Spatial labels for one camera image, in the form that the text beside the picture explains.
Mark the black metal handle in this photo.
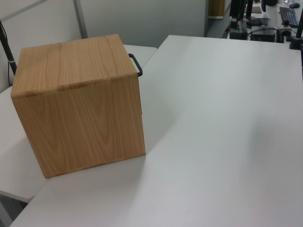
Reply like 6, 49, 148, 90
127, 53, 144, 117

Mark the wooden drawer cabinet box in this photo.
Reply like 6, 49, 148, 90
10, 34, 146, 179

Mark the wooden background panel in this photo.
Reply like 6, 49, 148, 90
208, 0, 226, 19

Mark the black electronics box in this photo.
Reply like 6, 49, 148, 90
250, 27, 278, 43

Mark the black computer keyboard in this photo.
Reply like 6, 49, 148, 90
278, 6, 300, 26

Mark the grey partition frame post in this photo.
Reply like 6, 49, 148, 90
72, 0, 89, 39

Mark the black camera pole with clamp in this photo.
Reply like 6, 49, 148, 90
0, 20, 17, 87

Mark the black clamp mount pole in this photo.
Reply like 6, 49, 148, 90
288, 13, 303, 51

